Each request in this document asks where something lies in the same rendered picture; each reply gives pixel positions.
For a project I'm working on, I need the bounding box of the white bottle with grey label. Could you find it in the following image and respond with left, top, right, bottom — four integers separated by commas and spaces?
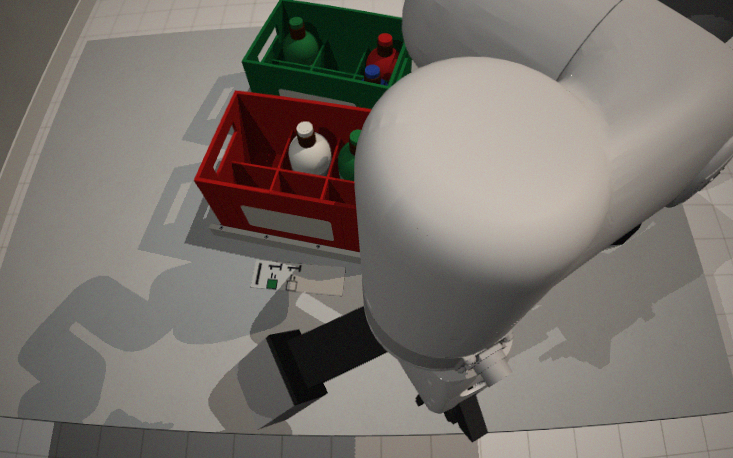
288, 122, 332, 176

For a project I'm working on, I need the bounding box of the green plastic crate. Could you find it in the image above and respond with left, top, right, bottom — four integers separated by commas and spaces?
242, 0, 412, 109

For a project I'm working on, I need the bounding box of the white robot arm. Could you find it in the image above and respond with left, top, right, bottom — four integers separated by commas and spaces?
234, 0, 733, 430

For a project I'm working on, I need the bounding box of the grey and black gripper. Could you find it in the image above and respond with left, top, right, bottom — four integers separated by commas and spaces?
366, 316, 488, 442

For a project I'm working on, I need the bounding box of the red plastic crate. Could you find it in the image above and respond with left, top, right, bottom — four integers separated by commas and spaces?
194, 90, 370, 252

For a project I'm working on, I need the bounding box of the white paper pick list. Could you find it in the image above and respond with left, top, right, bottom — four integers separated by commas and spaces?
250, 260, 346, 296

